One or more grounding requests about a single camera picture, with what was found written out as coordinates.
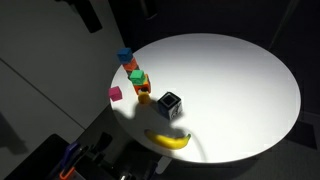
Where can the green block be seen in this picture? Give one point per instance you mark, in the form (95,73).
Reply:
(137,77)

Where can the plain orange block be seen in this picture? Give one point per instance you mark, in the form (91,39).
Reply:
(130,66)

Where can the magenta cube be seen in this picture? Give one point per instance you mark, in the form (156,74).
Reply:
(115,93)

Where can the blue block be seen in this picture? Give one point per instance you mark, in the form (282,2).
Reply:
(124,55)

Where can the yellow round toy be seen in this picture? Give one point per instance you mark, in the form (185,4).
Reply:
(144,97)

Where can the yellow banana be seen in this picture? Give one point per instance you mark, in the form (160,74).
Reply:
(168,140)

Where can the white table leg base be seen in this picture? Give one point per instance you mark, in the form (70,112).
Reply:
(163,165)

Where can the black clamp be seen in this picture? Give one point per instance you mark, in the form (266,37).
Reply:
(101,146)

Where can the black platform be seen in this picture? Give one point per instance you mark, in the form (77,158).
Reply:
(40,160)

